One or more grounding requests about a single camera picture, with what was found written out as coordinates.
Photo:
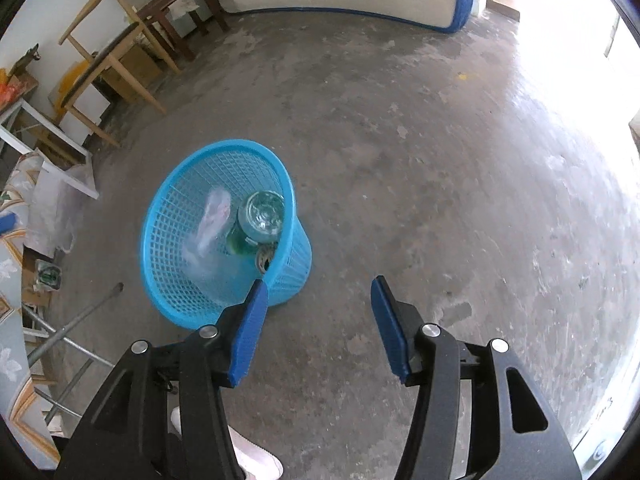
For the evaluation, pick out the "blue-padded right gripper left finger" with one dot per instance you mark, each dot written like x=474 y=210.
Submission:
x=159 y=414

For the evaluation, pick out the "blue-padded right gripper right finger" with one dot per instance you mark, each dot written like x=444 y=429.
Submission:
x=514 y=432

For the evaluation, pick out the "blue mesh trash basket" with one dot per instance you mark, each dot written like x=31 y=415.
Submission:
x=242 y=167

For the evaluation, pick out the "green labelled plastic bottle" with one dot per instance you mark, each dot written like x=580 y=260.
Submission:
x=258 y=222

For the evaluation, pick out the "white sneaker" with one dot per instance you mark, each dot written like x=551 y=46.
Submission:
x=235 y=449

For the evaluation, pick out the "fruit pattern tablecloth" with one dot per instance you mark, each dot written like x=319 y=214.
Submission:
x=20 y=406

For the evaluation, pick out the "white plastic sacks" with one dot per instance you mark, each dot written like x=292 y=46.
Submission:
x=55 y=208

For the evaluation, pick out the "white side table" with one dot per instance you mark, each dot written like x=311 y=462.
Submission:
x=28 y=131

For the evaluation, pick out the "orange plastic bag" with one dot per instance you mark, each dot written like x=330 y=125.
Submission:
x=10 y=88

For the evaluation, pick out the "right wooden chair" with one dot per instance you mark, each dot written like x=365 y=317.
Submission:
x=110 y=57

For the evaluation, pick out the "dark wooden stool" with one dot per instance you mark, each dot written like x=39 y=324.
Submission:
x=159 y=12

